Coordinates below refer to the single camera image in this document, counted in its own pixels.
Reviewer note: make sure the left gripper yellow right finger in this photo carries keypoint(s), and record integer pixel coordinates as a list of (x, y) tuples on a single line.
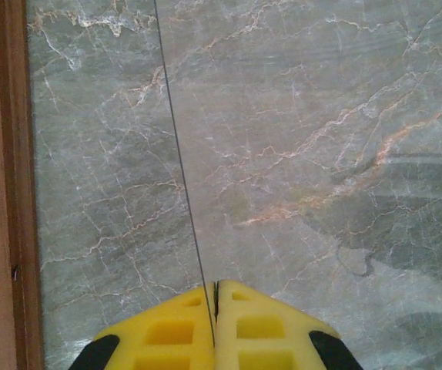
[(267, 335)]

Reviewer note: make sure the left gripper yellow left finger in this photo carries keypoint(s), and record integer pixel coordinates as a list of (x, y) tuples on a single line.
[(159, 339)]

